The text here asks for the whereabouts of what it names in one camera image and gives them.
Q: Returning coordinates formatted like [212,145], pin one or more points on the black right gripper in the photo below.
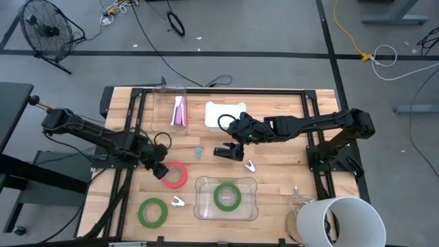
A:
[247,130]

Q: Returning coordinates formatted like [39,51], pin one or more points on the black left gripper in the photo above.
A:
[156,154]

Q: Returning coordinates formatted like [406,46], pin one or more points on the black stapler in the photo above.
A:
[219,152]

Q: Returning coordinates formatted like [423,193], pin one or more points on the pink tape roll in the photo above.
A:
[178,184]

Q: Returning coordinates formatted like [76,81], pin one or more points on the green tape roll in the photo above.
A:
[219,205]
[142,219]

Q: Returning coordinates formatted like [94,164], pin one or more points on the pink white stapler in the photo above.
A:
[181,115]

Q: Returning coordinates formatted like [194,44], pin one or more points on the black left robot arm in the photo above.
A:
[103,139]

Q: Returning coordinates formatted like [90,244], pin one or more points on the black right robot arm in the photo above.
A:
[308,125]

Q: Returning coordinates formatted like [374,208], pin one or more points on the silver staple remover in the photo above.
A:
[178,201]
[250,166]

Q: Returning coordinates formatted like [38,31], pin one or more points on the light blue staple remover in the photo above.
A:
[198,153]

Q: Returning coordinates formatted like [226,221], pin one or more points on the white plastic bin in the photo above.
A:
[219,113]

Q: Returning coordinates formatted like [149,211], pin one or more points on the clear plastic bin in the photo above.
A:
[205,192]
[161,109]

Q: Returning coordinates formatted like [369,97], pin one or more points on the clear glass vessel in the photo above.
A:
[298,200]

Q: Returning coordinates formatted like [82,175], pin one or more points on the round wooden base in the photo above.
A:
[291,228]

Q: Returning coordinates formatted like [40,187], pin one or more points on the white cylindrical lamp shade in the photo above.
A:
[308,223]

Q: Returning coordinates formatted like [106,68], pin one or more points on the black side table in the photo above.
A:
[13,109]

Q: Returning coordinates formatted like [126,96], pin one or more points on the black floor fan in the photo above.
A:
[46,31]

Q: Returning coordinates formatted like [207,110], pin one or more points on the grey desk foot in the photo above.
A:
[416,109]
[394,20]

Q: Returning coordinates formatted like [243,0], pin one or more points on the black aluminium table frame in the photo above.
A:
[205,91]

